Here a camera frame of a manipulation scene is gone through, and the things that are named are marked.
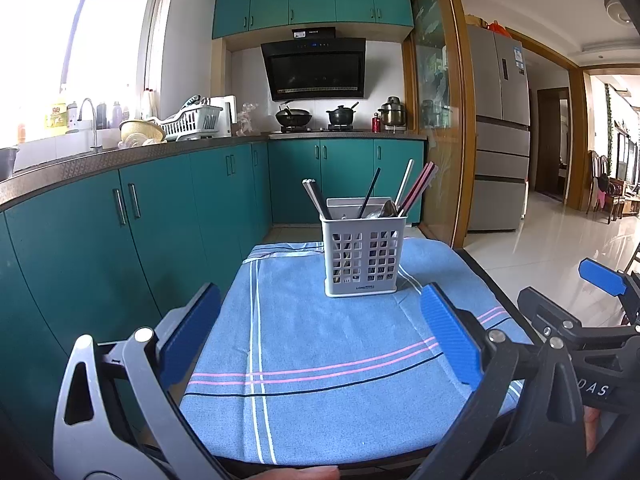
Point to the blue striped cloth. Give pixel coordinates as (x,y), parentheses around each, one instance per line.
(325,350)

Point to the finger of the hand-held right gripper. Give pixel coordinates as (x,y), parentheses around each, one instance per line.
(602,275)
(542,310)

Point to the white cutting board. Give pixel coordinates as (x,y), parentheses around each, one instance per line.
(225,115)

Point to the person's right hand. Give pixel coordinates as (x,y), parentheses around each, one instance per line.
(591,430)

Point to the black chopstick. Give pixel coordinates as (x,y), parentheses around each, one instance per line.
(370,191)

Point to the teal wall cabinets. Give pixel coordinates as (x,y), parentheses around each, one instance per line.
(310,2)

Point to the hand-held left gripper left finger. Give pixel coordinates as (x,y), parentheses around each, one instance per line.
(192,330)

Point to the yellow dish soap bottle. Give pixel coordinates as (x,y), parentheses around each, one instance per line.
(56,116)

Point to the grey plastic utensil holder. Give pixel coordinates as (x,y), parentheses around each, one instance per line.
(362,260)

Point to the round ceiling lamp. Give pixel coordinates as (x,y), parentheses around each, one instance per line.
(617,6)

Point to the black cooking pot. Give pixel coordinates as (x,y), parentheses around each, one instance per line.
(341,116)

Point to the dark metal pot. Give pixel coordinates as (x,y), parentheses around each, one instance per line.
(7,162)

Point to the black range hood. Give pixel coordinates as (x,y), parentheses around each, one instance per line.
(315,70)

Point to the stainless steel stockpot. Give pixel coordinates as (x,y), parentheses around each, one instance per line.
(391,112)

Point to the person's left hand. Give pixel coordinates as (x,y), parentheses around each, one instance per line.
(300,474)

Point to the black wok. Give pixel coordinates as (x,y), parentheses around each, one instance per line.
(294,117)

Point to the wooden dining chairs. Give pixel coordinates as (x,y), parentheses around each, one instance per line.
(607,190)

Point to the clear glass jar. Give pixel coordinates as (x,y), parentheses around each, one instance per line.
(246,119)

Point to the yellow woven basket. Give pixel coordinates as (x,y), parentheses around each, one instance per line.
(142,131)

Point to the wooden framed glass door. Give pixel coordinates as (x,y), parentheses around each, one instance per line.
(437,110)

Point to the silver refrigerator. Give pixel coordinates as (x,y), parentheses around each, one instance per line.
(497,130)

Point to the white dish rack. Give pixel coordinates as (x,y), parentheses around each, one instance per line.
(192,120)

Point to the gas stove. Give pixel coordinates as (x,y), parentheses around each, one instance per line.
(325,129)

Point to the speckled kitchen countertop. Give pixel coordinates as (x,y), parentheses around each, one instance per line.
(125,157)

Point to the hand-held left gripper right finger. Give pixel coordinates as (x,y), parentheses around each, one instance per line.
(450,340)

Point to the red bottle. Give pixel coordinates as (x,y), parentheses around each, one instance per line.
(376,123)

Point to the red chopstick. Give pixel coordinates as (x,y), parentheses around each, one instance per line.
(426,184)
(416,189)

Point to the kitchen window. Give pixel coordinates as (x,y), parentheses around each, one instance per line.
(75,35)

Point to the chrome kitchen faucet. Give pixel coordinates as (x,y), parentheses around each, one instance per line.
(92,120)

